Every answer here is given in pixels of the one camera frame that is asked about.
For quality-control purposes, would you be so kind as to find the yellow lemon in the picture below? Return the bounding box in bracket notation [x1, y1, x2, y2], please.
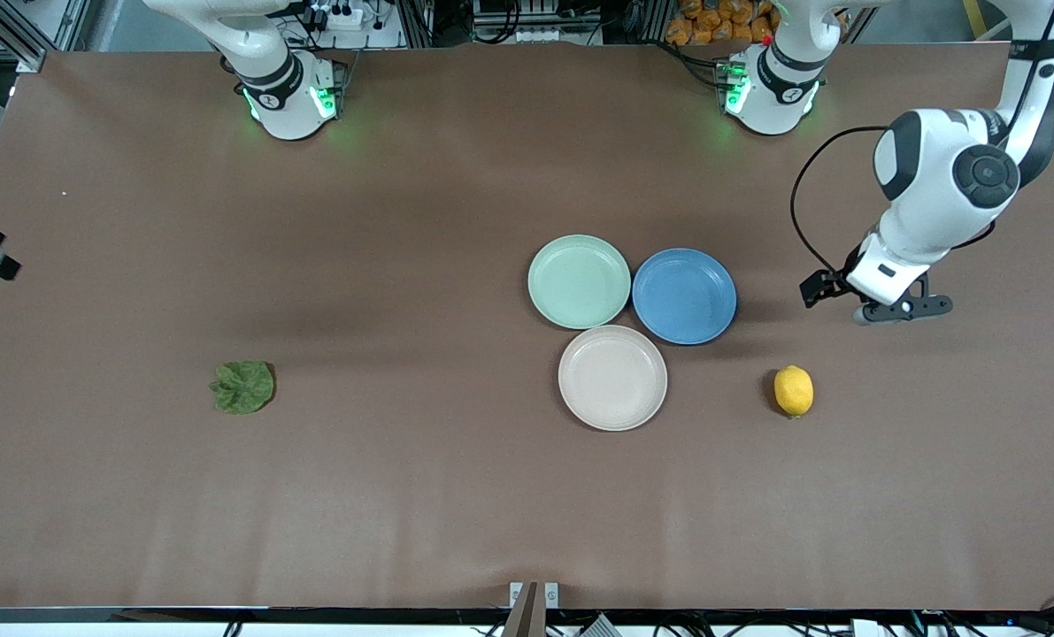
[773, 365, 815, 418]

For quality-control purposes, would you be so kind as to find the green lettuce leaf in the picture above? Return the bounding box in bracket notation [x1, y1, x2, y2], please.
[210, 359, 276, 416]

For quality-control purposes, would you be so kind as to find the blue plate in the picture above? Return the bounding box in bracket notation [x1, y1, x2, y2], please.
[632, 248, 738, 346]

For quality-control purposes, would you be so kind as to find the beige plate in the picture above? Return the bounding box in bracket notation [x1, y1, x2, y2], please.
[558, 325, 669, 433]

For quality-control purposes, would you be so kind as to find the light green plate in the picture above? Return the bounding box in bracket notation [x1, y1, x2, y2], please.
[527, 234, 632, 331]

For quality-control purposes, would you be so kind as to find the orange snack bag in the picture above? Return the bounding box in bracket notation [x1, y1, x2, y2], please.
[665, 0, 777, 47]

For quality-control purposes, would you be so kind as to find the black equipment rack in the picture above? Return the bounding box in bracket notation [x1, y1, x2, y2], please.
[403, 0, 669, 47]

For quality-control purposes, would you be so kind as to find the white power strip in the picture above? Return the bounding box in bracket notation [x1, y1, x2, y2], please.
[307, 0, 366, 33]

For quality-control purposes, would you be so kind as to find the aluminium frame corner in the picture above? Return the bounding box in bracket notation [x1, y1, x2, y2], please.
[0, 0, 51, 73]

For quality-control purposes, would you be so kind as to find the black base cable bundle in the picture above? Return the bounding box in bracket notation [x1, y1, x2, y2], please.
[664, 40, 733, 89]

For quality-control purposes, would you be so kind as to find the metal bracket with brown wedge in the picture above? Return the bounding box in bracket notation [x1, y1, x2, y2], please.
[502, 581, 560, 637]

